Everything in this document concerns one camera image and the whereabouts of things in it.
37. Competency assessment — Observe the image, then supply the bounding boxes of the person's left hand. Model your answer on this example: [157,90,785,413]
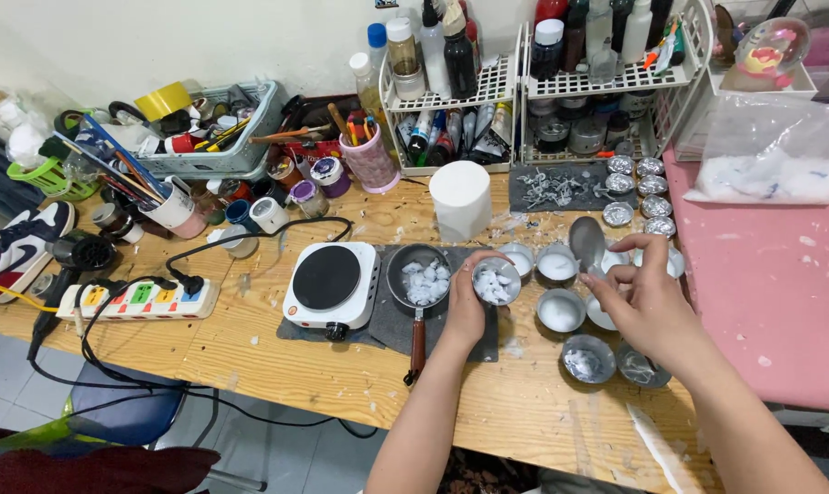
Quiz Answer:
[441,250,518,352]

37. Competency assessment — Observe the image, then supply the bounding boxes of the person's right hand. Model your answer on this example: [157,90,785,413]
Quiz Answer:
[579,233,698,366]

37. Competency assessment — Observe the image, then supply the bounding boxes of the single tin holding wax chunks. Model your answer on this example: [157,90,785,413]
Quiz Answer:
[471,257,523,307]

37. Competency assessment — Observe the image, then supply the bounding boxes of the metal spoon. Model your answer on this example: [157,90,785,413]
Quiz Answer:
[568,216,608,277]

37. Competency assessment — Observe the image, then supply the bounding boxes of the white wax cylinder block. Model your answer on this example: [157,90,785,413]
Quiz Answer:
[429,161,493,244]

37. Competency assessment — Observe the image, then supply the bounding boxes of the group of metal wax cups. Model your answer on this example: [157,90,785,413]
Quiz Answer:
[498,240,686,390]

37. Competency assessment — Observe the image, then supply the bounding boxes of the dark mat with wax scraps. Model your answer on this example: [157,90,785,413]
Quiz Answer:
[509,162,639,213]

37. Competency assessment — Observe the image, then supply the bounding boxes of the grey felt mat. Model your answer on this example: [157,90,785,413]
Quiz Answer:
[276,243,501,363]

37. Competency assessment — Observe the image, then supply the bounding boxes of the pink cup with brushes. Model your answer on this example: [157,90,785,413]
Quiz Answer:
[327,103,402,195]

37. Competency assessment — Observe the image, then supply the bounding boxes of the white rack with paint bottles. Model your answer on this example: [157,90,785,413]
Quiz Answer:
[379,0,523,177]

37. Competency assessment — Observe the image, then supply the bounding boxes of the white electric hot plate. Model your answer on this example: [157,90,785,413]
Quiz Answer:
[282,242,382,343]

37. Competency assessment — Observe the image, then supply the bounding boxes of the cluster of foil-lined moulds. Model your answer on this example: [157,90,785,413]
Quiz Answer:
[602,155,678,238]

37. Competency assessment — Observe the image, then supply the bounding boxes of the purple lid paint jar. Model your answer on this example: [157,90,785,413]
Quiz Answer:
[309,156,352,199]

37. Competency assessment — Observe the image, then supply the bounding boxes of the small glass jar purple lid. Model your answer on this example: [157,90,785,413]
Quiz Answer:
[288,180,330,219]

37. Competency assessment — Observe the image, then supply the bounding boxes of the white rack with jars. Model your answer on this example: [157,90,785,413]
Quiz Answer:
[521,0,715,166]

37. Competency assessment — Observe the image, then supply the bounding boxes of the clear bottle white cap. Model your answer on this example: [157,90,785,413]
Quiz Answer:
[349,52,385,119]

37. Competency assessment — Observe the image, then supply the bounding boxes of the black tray with tools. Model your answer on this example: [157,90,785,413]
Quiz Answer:
[248,95,362,163]

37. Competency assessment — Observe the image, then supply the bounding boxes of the brown paint jar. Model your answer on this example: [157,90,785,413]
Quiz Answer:
[266,156,305,191]

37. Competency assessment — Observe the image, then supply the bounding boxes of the white lid jar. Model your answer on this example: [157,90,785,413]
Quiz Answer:
[249,197,291,235]

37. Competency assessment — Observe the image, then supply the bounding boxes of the bottle with blue cap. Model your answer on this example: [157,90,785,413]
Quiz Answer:
[366,22,391,71]

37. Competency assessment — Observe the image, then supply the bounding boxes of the white round cup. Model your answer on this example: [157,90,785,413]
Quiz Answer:
[217,224,260,260]

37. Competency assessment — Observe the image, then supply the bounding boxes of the blue paint jar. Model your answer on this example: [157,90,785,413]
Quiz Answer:
[224,199,259,232]

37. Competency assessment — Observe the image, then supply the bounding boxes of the grey plastic basket of tools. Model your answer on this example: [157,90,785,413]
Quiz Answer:
[108,80,285,181]

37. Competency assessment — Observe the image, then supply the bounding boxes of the pink table cover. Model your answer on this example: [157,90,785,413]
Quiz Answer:
[662,146,829,417]

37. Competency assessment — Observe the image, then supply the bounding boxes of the clear plastic bag white filling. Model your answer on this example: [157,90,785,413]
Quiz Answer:
[684,91,829,206]

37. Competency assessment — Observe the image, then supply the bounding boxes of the white mug with brushes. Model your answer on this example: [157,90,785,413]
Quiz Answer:
[137,176,197,230]

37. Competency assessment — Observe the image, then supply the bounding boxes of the clear globe with pink figure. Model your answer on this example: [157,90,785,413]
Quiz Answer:
[733,16,813,90]

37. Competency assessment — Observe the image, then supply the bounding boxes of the white power strip coloured switches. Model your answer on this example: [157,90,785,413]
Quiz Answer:
[55,278,222,322]

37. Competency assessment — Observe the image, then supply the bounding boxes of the yellow tape roll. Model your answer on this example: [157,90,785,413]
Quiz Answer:
[134,81,194,123]

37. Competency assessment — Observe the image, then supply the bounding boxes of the blue chair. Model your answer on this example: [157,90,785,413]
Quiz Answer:
[63,360,269,492]

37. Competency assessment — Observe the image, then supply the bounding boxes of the black hair dryer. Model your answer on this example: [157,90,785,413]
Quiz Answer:
[27,230,119,362]

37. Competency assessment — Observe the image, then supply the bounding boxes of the green plastic basket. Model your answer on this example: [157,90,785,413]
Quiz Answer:
[6,156,101,203]

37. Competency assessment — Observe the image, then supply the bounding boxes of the dark red cloth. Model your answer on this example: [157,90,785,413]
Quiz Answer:
[0,424,222,494]

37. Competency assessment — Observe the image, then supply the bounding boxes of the white navy red sneaker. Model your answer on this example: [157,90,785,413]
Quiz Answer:
[0,200,77,312]

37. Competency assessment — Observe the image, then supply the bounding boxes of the clear plastic bottle cork top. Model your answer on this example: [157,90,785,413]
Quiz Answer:
[0,89,50,170]

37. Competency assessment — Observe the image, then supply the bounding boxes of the small saucepan with wooden handle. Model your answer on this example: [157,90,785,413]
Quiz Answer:
[386,243,454,387]

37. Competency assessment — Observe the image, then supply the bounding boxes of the black hot plate power cable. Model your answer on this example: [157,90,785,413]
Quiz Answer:
[165,217,354,297]

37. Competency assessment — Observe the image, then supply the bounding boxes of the black power strip cable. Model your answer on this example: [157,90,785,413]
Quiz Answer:
[27,276,381,440]

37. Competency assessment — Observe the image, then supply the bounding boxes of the yellow cable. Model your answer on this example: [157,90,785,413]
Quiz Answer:
[0,273,60,314]

